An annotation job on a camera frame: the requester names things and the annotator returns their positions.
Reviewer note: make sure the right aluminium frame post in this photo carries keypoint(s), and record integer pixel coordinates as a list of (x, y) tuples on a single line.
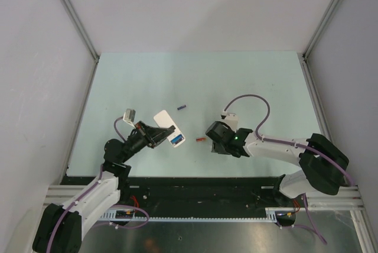
[(326, 18)]

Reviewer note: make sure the slotted cable duct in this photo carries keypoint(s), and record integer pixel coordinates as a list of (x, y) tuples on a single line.
[(119, 215)]

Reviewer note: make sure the aluminium frame post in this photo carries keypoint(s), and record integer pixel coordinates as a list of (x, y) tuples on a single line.
[(80, 29), (326, 18)]

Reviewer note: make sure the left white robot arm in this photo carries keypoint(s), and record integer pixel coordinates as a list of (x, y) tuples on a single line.
[(62, 228)]

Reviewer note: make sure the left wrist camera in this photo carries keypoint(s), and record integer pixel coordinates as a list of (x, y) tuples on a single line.
[(129, 117)]

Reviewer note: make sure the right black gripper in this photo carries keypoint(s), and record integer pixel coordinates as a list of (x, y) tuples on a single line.
[(217, 148)]

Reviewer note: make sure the left aluminium frame post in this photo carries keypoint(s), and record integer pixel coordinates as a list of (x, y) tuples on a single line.
[(80, 29)]

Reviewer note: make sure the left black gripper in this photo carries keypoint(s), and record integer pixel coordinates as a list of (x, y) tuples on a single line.
[(152, 136)]

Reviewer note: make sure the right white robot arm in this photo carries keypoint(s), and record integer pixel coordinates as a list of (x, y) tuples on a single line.
[(322, 165)]

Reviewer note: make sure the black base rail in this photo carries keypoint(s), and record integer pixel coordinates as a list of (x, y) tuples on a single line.
[(207, 197)]

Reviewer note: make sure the red white remote control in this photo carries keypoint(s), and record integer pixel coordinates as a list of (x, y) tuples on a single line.
[(164, 120)]

